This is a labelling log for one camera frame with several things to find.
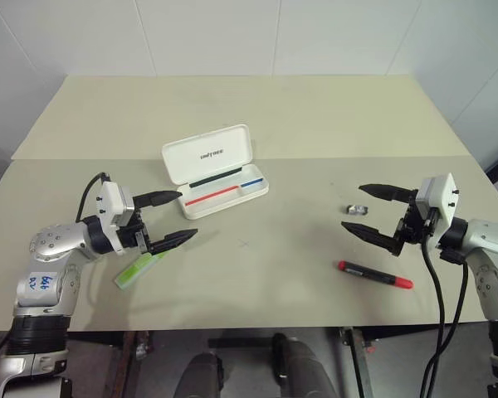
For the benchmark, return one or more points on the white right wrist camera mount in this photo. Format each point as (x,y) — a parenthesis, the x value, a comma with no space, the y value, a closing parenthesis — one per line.
(439,195)

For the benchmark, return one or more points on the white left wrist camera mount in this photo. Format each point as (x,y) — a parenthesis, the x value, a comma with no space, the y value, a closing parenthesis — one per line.
(110,207)

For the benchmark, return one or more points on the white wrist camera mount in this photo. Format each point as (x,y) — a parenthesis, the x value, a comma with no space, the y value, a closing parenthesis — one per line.
(439,195)
(110,207)

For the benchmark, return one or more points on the black red marker pen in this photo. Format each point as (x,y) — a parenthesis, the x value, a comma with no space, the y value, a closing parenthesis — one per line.
(373,273)

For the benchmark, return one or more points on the green translucent lead box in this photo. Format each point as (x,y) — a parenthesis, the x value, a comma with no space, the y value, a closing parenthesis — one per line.
(138,270)

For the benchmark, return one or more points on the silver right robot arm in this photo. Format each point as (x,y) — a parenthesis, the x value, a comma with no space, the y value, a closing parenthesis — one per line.
(481,265)

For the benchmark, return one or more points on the dark rounded robot leg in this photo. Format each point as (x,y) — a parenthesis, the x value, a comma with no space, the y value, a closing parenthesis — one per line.
(199,375)
(303,367)

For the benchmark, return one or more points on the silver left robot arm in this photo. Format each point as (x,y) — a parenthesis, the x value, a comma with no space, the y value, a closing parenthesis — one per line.
(45,265)

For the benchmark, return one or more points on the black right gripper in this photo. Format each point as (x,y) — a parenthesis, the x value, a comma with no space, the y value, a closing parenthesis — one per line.
(413,232)

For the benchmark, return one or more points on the white open pencil case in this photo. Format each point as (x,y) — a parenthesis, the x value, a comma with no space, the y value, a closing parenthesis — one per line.
(216,170)

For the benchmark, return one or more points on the metal table frame leg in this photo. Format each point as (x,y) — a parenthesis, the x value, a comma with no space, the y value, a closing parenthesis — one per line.
(128,356)
(359,360)

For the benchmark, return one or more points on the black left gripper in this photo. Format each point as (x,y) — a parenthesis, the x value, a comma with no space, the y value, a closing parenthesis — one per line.
(132,236)

